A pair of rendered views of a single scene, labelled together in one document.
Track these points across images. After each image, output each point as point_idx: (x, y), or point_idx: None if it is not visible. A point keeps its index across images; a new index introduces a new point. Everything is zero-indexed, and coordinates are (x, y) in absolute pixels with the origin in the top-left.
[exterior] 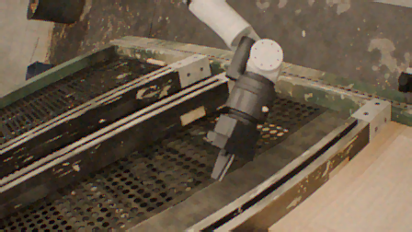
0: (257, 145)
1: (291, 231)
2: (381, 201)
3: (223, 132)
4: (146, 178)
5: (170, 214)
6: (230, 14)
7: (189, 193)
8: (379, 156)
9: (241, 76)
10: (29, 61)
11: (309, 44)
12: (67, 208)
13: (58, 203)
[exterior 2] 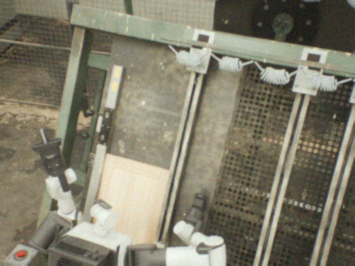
0: (212, 228)
1: (163, 172)
2: (138, 197)
3: (198, 199)
4: (243, 186)
5: (214, 168)
6: (196, 241)
7: (217, 183)
8: (148, 227)
9: (193, 220)
10: None
11: None
12: (262, 145)
13: (271, 145)
